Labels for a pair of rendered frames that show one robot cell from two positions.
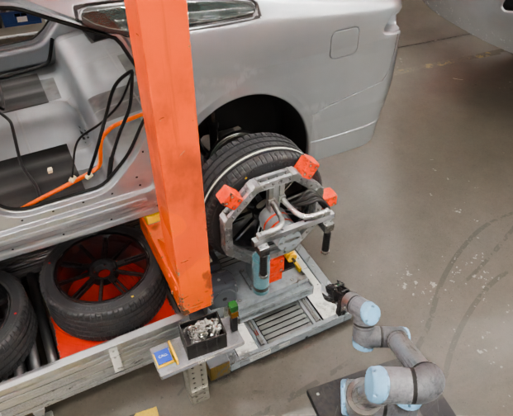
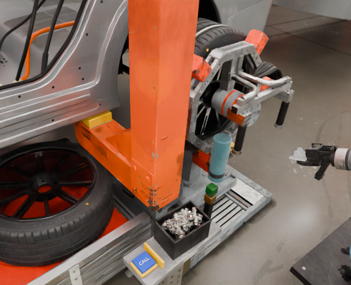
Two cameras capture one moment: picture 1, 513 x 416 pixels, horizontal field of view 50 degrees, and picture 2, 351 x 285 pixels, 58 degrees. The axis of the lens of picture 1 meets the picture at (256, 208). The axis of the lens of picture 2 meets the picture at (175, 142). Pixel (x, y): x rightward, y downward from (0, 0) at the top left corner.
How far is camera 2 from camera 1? 1.48 m
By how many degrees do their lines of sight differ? 16
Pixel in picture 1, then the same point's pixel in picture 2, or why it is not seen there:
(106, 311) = (61, 224)
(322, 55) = not seen: outside the picture
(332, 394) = (316, 264)
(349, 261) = (246, 159)
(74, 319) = (20, 241)
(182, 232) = (168, 94)
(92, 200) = (30, 95)
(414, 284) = (300, 168)
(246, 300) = (189, 197)
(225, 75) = not seen: outside the picture
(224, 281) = not seen: hidden behind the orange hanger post
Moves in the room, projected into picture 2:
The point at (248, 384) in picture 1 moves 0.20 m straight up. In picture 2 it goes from (210, 277) to (215, 255)
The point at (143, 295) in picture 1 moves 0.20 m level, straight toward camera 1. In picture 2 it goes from (99, 201) to (118, 232)
